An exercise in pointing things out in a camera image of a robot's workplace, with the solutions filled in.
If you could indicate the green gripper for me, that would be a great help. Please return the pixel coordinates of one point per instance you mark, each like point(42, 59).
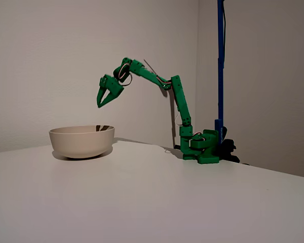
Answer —
point(111, 89)

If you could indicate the beige bowl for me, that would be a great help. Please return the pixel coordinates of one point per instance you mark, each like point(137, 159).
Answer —
point(82, 143)

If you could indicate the blue stand pole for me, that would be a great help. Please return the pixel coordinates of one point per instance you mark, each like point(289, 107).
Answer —
point(221, 76)

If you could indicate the black table clamp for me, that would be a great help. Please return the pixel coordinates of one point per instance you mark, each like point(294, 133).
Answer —
point(229, 149)

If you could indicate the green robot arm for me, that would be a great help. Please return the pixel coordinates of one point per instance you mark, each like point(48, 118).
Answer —
point(183, 108)

